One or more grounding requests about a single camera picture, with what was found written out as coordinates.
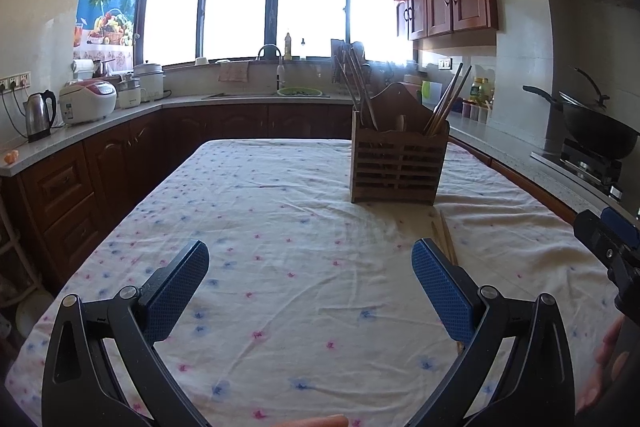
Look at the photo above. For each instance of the yellow dish soap bottle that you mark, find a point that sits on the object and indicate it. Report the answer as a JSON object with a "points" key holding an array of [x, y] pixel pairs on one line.
{"points": [[288, 49]]}

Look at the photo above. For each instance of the white plastic rack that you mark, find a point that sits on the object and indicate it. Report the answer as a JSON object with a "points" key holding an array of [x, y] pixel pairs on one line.
{"points": [[15, 252]]}

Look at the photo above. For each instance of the orange fruit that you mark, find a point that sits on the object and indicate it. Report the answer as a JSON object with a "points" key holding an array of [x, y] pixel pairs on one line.
{"points": [[11, 157]]}

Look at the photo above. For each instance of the steel electric kettle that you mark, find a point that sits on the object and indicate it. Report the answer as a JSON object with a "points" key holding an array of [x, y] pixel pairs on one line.
{"points": [[39, 117]]}

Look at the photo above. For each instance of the yellow cooking oil bottle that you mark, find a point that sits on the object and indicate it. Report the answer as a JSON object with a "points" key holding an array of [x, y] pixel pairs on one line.
{"points": [[481, 91]]}

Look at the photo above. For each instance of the kitchen window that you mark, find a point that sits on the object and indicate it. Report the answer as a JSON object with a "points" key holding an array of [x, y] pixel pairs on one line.
{"points": [[240, 7]]}

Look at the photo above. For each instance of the person's right hand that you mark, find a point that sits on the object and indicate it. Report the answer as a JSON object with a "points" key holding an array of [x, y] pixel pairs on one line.
{"points": [[607, 344]]}

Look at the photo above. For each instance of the paper towel roll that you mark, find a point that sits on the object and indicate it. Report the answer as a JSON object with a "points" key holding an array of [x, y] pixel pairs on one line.
{"points": [[83, 69]]}

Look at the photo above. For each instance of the wooden utensil holder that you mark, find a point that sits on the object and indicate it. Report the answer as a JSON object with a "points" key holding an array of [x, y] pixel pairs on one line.
{"points": [[395, 167]]}

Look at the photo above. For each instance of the small white cup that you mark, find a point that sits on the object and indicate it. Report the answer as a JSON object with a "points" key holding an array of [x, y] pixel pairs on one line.
{"points": [[201, 61]]}

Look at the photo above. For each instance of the red and white rice cooker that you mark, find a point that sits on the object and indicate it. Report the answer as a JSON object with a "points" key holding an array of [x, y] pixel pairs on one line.
{"points": [[87, 102]]}

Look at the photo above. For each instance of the white round lid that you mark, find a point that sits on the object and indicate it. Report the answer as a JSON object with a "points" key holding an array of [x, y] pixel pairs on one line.
{"points": [[32, 314]]}

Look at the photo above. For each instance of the black wok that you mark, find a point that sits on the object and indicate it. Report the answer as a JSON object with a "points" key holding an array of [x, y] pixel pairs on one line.
{"points": [[595, 129]]}

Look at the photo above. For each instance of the person's left hand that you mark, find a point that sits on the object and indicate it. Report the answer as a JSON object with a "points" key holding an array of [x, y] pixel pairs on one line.
{"points": [[315, 422]]}

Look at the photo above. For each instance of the small white kitchen appliance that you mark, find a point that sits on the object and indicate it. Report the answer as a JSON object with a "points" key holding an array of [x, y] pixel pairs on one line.
{"points": [[129, 94]]}

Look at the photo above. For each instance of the gas stove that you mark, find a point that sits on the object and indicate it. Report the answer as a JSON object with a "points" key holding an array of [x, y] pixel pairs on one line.
{"points": [[585, 167]]}

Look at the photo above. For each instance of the steel kitchen sink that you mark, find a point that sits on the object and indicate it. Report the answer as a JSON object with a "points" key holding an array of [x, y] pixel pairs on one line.
{"points": [[240, 95]]}

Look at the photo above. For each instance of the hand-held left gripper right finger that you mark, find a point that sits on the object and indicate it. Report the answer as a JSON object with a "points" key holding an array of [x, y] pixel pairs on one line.
{"points": [[442, 292]]}

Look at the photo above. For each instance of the white round cooker pot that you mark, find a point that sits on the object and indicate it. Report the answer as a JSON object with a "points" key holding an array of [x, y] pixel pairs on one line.
{"points": [[149, 79]]}

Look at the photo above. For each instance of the small dark pot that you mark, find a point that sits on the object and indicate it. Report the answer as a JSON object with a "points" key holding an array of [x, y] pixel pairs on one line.
{"points": [[106, 68]]}

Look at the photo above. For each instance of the wooden chopstick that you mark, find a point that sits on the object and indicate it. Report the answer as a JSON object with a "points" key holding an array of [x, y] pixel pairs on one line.
{"points": [[451, 239], [457, 96], [444, 99], [452, 99], [447, 102]]}

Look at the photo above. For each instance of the wall socket strip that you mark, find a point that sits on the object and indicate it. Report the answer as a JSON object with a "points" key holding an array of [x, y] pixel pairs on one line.
{"points": [[15, 82]]}

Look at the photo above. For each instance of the green colander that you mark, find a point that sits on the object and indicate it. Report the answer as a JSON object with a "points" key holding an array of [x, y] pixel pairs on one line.
{"points": [[300, 91]]}

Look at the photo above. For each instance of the long metal utensil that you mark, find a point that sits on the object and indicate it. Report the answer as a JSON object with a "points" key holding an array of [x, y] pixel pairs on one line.
{"points": [[364, 79], [347, 84], [361, 92]]}

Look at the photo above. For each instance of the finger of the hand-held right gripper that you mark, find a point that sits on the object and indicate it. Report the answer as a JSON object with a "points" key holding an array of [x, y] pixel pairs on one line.
{"points": [[597, 239], [622, 224]]}

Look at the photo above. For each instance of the dish drying rack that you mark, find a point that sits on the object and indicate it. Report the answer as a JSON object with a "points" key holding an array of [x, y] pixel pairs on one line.
{"points": [[380, 72]]}

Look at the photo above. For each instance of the wall socket by cabinets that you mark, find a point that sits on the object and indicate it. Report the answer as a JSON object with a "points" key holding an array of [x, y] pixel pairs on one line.
{"points": [[445, 63]]}

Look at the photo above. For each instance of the pink dish cloth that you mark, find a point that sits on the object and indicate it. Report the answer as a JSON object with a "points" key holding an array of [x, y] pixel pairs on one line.
{"points": [[234, 72]]}

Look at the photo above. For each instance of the floral tablecloth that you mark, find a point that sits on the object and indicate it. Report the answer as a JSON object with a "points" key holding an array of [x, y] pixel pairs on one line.
{"points": [[300, 257]]}

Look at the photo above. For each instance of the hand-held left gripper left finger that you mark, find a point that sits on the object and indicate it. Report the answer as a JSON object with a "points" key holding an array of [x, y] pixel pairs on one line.
{"points": [[175, 292]]}

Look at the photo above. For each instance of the wooden base cabinets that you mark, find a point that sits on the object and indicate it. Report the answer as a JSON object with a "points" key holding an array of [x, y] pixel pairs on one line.
{"points": [[100, 167]]}

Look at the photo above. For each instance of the chrome faucet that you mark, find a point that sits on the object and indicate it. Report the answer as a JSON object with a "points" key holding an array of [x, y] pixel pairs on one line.
{"points": [[280, 74]]}

